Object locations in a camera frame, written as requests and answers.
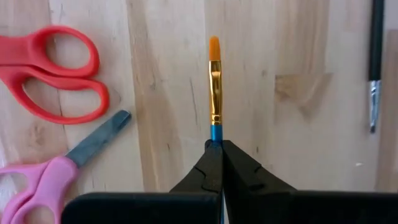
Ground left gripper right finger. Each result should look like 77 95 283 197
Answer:
222 139 398 224

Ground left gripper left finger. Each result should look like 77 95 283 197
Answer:
60 139 224 224

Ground blue brush orange bristles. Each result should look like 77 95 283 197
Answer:
208 35 225 224

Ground thin black brush silver ferrule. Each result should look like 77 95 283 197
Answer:
368 0 386 134

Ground pink scissors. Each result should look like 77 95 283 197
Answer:
0 109 132 224

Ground red scissors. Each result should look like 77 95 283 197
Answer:
0 25 110 125

